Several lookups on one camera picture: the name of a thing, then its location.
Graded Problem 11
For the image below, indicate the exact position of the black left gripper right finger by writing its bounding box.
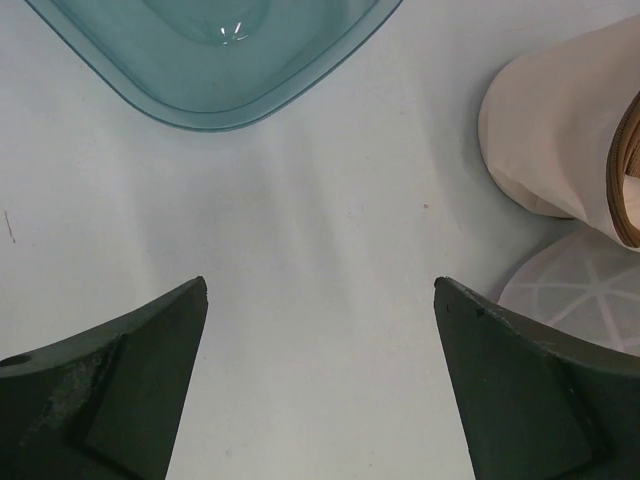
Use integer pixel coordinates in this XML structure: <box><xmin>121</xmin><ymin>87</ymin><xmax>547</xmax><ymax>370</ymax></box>
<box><xmin>434</xmin><ymin>277</ymin><xmax>639</xmax><ymax>479</ymax></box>

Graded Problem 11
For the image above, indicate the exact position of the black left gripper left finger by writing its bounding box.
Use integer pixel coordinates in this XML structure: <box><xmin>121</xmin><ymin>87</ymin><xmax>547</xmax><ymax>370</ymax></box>
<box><xmin>1</xmin><ymin>277</ymin><xmax>207</xmax><ymax>479</ymax></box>

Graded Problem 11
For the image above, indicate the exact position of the beige cylindrical zipper bag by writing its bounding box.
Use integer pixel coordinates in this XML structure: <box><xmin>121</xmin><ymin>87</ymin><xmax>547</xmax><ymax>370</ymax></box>
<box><xmin>478</xmin><ymin>16</ymin><xmax>639</xmax><ymax>250</ymax></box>

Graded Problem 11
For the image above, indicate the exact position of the white mesh laundry bag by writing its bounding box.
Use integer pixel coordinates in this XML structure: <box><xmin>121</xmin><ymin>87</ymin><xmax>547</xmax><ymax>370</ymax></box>
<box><xmin>498</xmin><ymin>228</ymin><xmax>639</xmax><ymax>356</ymax></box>

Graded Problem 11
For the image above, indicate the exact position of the teal transparent plastic bin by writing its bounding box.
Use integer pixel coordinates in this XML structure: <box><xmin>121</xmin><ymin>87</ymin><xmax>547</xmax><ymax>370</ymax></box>
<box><xmin>31</xmin><ymin>0</ymin><xmax>397</xmax><ymax>132</ymax></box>

